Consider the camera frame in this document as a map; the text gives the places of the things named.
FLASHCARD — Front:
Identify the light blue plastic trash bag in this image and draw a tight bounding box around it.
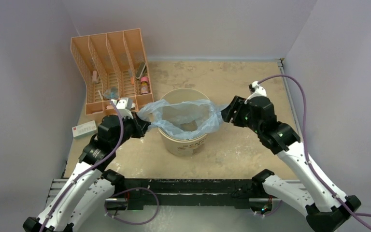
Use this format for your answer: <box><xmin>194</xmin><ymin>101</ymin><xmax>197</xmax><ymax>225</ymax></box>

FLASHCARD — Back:
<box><xmin>137</xmin><ymin>99</ymin><xmax>227</xmax><ymax>140</ymax></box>

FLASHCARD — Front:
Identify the beige plastic trash bin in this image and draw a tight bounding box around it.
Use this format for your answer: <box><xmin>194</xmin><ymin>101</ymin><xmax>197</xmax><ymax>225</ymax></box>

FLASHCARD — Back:
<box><xmin>158</xmin><ymin>88</ymin><xmax>209</xmax><ymax>156</ymax></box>

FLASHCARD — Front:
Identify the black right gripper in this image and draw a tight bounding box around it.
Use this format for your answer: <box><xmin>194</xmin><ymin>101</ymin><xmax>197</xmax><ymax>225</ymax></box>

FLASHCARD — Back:
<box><xmin>220</xmin><ymin>96</ymin><xmax>263</xmax><ymax>134</ymax></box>

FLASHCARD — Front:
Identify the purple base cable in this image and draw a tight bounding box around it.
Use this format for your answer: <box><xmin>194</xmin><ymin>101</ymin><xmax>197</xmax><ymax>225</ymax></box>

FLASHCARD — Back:
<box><xmin>103</xmin><ymin>187</ymin><xmax>160</xmax><ymax>225</ymax></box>

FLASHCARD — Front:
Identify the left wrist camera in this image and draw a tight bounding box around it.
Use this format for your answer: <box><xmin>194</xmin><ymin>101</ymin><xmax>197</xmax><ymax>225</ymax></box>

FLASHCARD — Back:
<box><xmin>110</xmin><ymin>97</ymin><xmax>133</xmax><ymax>119</ymax></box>

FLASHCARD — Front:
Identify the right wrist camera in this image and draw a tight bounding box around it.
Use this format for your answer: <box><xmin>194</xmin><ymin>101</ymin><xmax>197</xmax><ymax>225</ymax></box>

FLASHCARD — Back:
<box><xmin>244</xmin><ymin>81</ymin><xmax>267</xmax><ymax>104</ymax></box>

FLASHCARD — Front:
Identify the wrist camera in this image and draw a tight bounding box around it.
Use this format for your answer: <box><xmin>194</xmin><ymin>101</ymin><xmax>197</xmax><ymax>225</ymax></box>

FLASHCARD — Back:
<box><xmin>244</xmin><ymin>81</ymin><xmax>267</xmax><ymax>104</ymax></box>
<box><xmin>110</xmin><ymin>97</ymin><xmax>133</xmax><ymax>119</ymax></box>

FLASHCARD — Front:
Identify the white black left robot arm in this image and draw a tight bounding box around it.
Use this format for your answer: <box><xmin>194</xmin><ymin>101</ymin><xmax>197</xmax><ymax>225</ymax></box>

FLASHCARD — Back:
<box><xmin>23</xmin><ymin>114</ymin><xmax>151</xmax><ymax>232</ymax></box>

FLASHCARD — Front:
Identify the blue correction tape package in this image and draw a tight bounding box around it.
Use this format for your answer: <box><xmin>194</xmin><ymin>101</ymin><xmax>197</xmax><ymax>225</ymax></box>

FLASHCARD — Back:
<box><xmin>103</xmin><ymin>87</ymin><xmax>119</xmax><ymax>100</ymax></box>

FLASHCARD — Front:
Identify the pink plastic desk organizer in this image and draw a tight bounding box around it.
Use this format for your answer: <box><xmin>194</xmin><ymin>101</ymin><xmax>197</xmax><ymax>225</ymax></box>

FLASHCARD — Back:
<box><xmin>71</xmin><ymin>29</ymin><xmax>154</xmax><ymax>121</ymax></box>

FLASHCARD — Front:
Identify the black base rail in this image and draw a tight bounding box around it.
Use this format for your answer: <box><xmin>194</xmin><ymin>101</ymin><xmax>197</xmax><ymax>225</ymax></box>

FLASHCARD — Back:
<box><xmin>101</xmin><ymin>170</ymin><xmax>281</xmax><ymax>214</ymax></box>

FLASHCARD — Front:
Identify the pink labelled small bottle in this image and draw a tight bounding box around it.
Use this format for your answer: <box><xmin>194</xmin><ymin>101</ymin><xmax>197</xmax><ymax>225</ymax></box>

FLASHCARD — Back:
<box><xmin>140</xmin><ymin>76</ymin><xmax>150</xmax><ymax>95</ymax></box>

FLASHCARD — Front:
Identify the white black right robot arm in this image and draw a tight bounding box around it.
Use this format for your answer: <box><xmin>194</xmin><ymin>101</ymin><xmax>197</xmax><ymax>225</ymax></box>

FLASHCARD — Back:
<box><xmin>221</xmin><ymin>96</ymin><xmax>361</xmax><ymax>232</ymax></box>

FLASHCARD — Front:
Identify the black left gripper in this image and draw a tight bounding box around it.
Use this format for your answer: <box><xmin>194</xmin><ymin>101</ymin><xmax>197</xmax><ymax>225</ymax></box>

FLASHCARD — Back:
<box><xmin>112</xmin><ymin>111</ymin><xmax>151</xmax><ymax>149</ymax></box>

